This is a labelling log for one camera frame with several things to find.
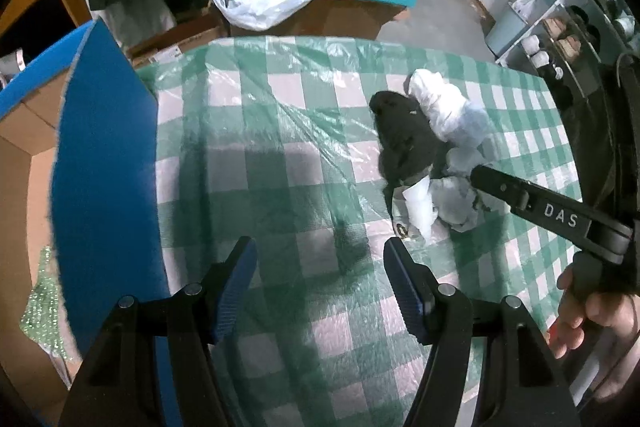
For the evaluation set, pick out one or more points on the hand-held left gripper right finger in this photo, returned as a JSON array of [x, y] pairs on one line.
[[407, 292]]

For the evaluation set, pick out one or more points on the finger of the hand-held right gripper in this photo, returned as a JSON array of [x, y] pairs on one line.
[[525, 202]]

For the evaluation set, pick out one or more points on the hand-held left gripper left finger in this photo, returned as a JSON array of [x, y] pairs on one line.
[[235, 287]]

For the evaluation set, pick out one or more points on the white patterned sock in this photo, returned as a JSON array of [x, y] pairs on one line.
[[455, 202]]

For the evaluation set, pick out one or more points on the small white sock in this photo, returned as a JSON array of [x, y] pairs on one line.
[[465, 157]]

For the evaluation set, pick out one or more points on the blue cardboard box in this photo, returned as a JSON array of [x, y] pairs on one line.
[[100, 182]]

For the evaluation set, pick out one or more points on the light green cloth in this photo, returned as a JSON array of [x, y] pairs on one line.
[[42, 307]]

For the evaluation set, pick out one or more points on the person's right hand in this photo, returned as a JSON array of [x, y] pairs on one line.
[[595, 322]]

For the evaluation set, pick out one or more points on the pale blue sock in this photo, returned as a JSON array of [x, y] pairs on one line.
[[416, 207]]

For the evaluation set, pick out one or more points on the large white balled sock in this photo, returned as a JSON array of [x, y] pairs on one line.
[[445, 107]]

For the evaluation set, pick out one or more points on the black sock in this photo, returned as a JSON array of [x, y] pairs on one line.
[[405, 137]]

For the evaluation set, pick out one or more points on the white shoe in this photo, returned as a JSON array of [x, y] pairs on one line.
[[542, 59], [531, 43]]

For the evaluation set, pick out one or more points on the brown shoe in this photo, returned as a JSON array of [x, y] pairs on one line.
[[555, 26], [570, 46]]

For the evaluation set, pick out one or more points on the grey shoe rack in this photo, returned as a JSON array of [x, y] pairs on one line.
[[507, 34]]

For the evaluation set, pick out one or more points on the green checkered tablecloth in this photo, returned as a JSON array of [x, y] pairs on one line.
[[250, 107]]

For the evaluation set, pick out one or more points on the white plastic bag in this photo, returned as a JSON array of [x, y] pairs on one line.
[[250, 9]]

